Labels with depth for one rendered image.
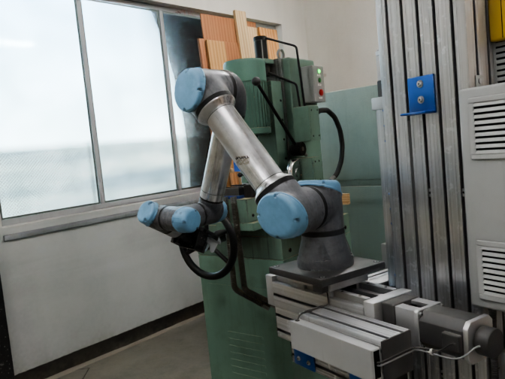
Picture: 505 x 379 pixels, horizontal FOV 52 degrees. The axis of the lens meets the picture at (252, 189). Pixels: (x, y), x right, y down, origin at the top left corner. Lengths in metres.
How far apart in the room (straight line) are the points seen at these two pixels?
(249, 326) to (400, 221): 0.99
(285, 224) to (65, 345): 2.14
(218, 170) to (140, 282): 1.91
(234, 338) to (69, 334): 1.21
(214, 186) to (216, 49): 2.28
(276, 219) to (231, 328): 1.07
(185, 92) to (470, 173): 0.73
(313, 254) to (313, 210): 0.15
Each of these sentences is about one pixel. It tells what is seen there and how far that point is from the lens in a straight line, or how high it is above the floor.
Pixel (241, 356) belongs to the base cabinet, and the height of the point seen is 0.29.
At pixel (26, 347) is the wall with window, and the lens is 3.07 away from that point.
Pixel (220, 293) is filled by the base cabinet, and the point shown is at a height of 0.55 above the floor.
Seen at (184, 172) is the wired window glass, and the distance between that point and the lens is 3.67.
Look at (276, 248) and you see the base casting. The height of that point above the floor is 0.76.
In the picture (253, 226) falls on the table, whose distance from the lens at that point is 1.91.
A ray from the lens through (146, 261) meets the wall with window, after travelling 3.39.
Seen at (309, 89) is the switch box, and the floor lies 1.37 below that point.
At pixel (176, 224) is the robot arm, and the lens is 1.52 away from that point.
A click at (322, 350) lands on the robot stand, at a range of 1.22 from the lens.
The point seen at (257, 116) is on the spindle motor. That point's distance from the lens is 2.12.
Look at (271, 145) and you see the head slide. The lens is 2.24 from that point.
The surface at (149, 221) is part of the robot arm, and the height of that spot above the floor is 0.96.
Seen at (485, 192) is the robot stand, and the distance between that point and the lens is 1.17.
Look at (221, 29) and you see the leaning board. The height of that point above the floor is 2.01.
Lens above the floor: 1.16
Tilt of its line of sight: 5 degrees down
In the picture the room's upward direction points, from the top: 6 degrees counter-clockwise
